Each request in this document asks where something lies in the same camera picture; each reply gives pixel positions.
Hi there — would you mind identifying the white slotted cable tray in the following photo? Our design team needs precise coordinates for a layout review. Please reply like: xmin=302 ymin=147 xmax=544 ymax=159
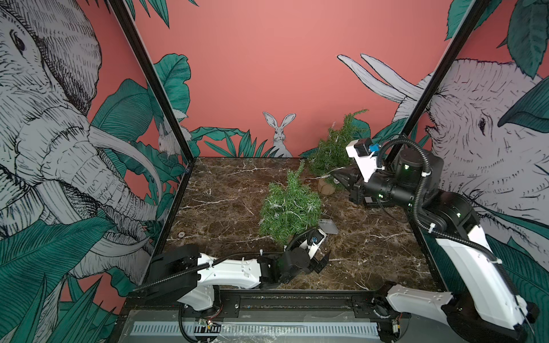
xmin=129 ymin=321 xmax=380 ymax=340

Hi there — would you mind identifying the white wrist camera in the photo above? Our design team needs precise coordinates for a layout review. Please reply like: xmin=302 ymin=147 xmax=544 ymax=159
xmin=306 ymin=229 xmax=327 ymax=260
xmin=346 ymin=138 xmax=384 ymax=182

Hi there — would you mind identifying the small tree wooden base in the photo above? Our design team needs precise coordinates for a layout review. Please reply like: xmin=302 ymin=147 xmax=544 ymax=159
xmin=317 ymin=179 xmax=336 ymax=195

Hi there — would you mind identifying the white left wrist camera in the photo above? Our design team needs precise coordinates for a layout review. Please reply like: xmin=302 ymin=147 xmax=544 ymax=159
xmin=306 ymin=229 xmax=327 ymax=260

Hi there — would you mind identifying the large green christmas tree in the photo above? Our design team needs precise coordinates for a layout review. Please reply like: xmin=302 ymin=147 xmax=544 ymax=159
xmin=258 ymin=160 xmax=323 ymax=246

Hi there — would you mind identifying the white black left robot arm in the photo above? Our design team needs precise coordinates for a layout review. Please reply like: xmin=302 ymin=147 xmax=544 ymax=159
xmin=134 ymin=228 xmax=330 ymax=312

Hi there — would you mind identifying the black frame post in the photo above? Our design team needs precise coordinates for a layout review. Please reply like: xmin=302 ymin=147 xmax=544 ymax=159
xmin=401 ymin=0 xmax=490 ymax=138
xmin=108 ymin=0 xmax=194 ymax=162

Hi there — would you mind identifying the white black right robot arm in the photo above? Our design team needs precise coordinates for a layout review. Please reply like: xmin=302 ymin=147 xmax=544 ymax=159
xmin=332 ymin=137 xmax=540 ymax=342

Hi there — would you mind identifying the black frame post left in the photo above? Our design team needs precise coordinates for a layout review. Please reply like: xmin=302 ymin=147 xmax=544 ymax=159
xmin=108 ymin=0 xmax=194 ymax=162

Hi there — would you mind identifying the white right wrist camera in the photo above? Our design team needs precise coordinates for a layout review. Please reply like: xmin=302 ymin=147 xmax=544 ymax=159
xmin=346 ymin=138 xmax=384 ymax=182

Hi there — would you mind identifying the small green christmas tree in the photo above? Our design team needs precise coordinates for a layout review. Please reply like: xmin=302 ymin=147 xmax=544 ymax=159
xmin=307 ymin=109 xmax=370 ymax=177

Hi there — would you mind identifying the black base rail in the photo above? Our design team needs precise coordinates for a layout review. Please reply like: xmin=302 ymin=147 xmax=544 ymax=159
xmin=127 ymin=290 xmax=398 ymax=321

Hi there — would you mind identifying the black frame post right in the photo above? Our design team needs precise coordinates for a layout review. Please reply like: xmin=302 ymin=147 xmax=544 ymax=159
xmin=401 ymin=0 xmax=490 ymax=138

